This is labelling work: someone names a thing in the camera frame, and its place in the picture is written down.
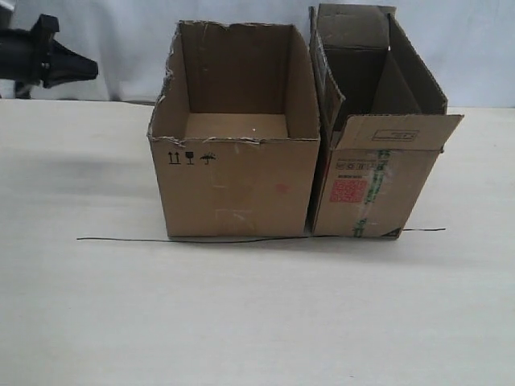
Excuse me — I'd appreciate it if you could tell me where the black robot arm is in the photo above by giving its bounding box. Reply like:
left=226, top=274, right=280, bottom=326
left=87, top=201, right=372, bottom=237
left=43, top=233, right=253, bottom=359
left=1, top=14, right=99, bottom=88

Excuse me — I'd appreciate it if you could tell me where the tall cardboard box with tape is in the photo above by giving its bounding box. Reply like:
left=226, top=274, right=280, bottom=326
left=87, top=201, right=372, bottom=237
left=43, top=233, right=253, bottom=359
left=309, top=3, right=462, bottom=239

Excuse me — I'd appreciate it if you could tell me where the thin black line marker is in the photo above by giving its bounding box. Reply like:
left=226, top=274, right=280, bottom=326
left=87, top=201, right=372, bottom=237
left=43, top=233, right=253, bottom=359
left=76, top=227, right=447, bottom=244

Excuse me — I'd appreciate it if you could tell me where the torn cardboard box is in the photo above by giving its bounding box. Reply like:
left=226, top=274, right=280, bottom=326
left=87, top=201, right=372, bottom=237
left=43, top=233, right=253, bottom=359
left=147, top=20, right=320, bottom=237

